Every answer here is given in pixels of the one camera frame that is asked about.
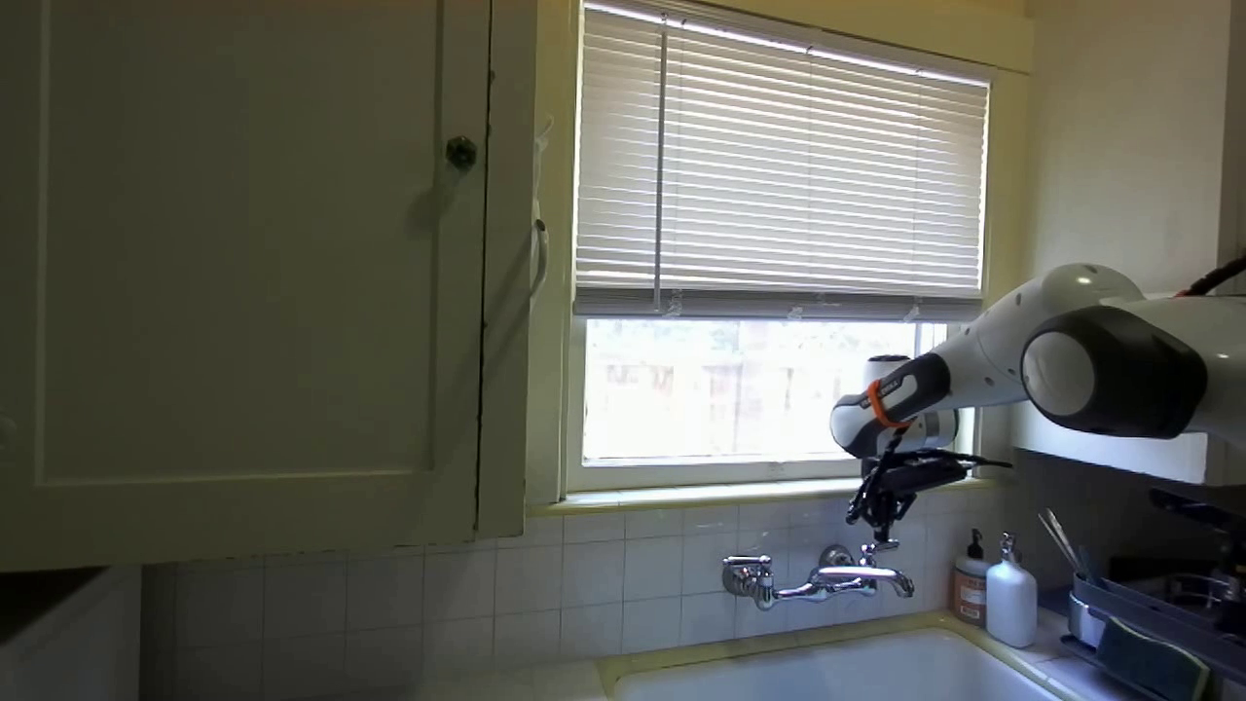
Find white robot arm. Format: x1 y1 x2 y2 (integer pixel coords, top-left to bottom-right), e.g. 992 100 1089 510
831 257 1246 540

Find white soap dispenser bottle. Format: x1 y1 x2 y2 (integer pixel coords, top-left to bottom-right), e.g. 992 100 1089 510
987 538 1040 645

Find dark round cabinet knob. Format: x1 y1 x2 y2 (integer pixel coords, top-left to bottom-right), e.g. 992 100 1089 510
444 137 480 170

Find window with white frame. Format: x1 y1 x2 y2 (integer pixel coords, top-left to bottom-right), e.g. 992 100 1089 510
570 321 950 490

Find brown soap dispenser bottle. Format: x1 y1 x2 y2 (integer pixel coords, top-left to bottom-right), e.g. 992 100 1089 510
950 535 990 625

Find white enamel sink basin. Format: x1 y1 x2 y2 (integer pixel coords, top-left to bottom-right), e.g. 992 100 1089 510
596 616 1131 701

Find dish rack with utensils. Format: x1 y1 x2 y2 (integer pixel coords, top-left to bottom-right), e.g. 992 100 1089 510
1040 490 1246 687

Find cream wall cabinet door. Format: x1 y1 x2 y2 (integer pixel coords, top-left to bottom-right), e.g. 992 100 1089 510
0 0 488 570

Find white window blinds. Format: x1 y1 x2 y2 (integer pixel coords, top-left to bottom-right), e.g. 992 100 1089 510
578 0 990 317

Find chrome wall-mounted tap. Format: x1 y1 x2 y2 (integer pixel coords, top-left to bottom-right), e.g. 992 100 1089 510
722 547 916 613

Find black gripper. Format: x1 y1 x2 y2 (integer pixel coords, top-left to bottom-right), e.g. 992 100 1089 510
850 448 990 540

